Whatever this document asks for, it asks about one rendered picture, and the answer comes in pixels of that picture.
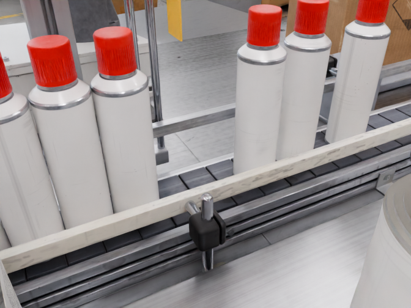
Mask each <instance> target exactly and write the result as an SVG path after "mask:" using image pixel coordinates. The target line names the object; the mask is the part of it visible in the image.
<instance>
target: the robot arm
mask: <svg viewBox="0 0 411 308"><path fill-rule="evenodd" d="M68 4H69V8H70V14H71V18H72V23H73V30H74V33H75V39H76V43H87V42H94V38H93V34H94V32H95V31H96V30H98V29H101V28H106V27H111V26H120V21H119V17H118V16H117V13H116V10H115V8H114V5H113V2H112V0H68Z"/></svg>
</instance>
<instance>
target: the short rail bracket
mask: <svg viewBox="0 0 411 308"><path fill-rule="evenodd" d="M189 234H190V237H191V239H192V240H193V242H194V243H195V245H196V246H197V248H198V249H199V250H200V251H201V252H202V273H204V272H206V271H208V270H211V269H213V248H215V247H217V246H219V244H220V245H222V244H224V243H225V241H226V223H225V222H224V221H223V219H222V218H221V216H220V215H219V214H218V213H217V211H216V210H215V209H214V208H213V196H212V195H211V194H210V193H208V192H206V193H204V194H203V195H202V196H201V211H200V212H198V213H195V214H192V215H191V216H190V217H189Z"/></svg>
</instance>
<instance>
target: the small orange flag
mask: <svg viewBox="0 0 411 308"><path fill-rule="evenodd" d="M166 2H167V13H168V32H169V33H170V34H171V35H172V36H174V37H175V38H176V39H178V40H180V41H181V42H182V16H181V0H166Z"/></svg>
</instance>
